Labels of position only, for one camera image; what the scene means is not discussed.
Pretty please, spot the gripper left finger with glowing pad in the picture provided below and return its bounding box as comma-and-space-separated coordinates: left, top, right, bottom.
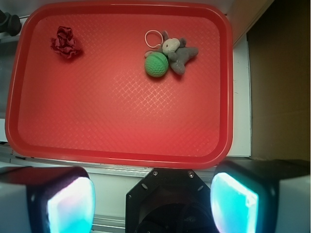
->
0, 166, 95, 233

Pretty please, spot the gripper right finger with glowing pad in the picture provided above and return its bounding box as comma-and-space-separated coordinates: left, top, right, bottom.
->
210, 159, 311, 233

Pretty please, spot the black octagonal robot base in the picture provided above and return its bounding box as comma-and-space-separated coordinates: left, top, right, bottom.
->
125, 168, 218, 233

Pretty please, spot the green foam ball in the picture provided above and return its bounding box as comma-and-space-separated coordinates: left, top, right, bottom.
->
144, 52, 169, 78

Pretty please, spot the red plastic tray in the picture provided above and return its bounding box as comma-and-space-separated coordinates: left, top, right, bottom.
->
5, 1, 233, 169

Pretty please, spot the dark red scrunchie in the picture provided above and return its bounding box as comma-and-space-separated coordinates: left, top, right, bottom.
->
50, 26, 82, 59

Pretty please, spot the grey plush toy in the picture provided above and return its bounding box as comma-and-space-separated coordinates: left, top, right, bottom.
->
144, 30, 199, 75

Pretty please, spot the brown cardboard box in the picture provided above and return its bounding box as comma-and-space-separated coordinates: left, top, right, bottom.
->
247, 0, 311, 160

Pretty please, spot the black knob object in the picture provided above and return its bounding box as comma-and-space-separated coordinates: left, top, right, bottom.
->
0, 11, 22, 36

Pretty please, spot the white rubber band loop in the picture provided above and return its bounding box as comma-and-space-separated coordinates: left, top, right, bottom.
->
144, 30, 163, 49

